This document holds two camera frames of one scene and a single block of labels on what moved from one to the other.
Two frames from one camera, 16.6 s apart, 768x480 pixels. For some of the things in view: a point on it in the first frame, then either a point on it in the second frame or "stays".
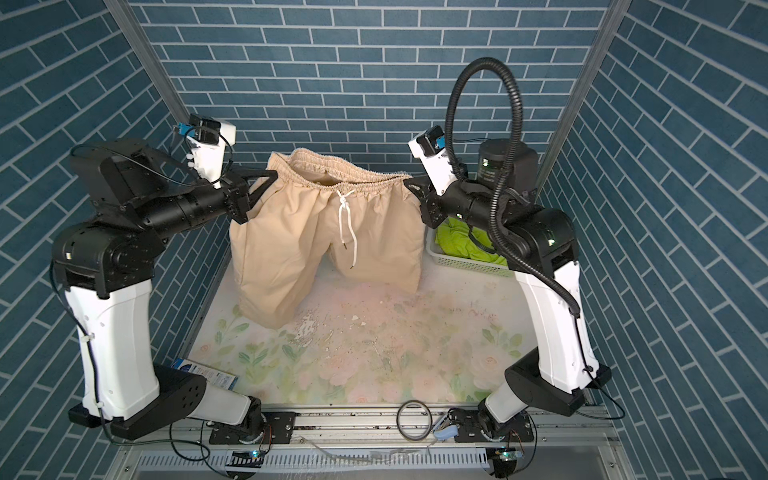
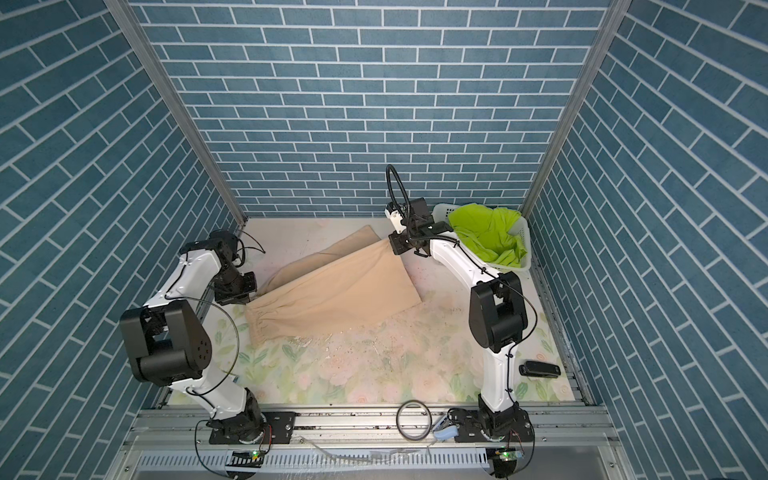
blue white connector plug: [446, 432] stays
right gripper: [433, 213] -> [399, 247]
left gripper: [237, 192] -> [243, 296]
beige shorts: [318, 205] -> [331, 282]
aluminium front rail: [564, 446] stays
